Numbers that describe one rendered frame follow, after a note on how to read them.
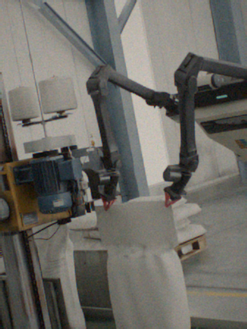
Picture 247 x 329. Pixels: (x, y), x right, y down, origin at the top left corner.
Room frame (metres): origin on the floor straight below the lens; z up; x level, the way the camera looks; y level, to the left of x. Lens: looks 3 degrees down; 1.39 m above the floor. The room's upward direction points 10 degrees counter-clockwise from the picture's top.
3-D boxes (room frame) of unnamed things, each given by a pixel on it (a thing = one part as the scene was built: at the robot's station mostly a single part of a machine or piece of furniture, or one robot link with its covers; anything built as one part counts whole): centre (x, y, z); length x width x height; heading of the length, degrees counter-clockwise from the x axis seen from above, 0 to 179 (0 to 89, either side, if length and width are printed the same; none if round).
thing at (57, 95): (2.92, 0.24, 1.61); 0.17 x 0.17 x 0.17
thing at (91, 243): (6.31, 0.32, 0.32); 0.67 x 0.42 x 0.14; 141
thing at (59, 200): (2.81, 0.34, 1.21); 0.15 x 0.15 x 0.25
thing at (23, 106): (3.10, 0.43, 1.61); 0.15 x 0.14 x 0.17; 47
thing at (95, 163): (3.26, 0.28, 1.21); 0.30 x 0.25 x 0.30; 47
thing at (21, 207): (2.99, 0.49, 1.18); 0.34 x 0.25 x 0.31; 137
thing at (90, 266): (3.77, 0.43, 0.54); 1.05 x 0.02 x 0.41; 47
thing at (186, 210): (6.50, -0.37, 0.44); 0.68 x 0.44 x 0.15; 137
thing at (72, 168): (2.78, 0.24, 1.25); 0.10 x 0.08 x 0.12; 162
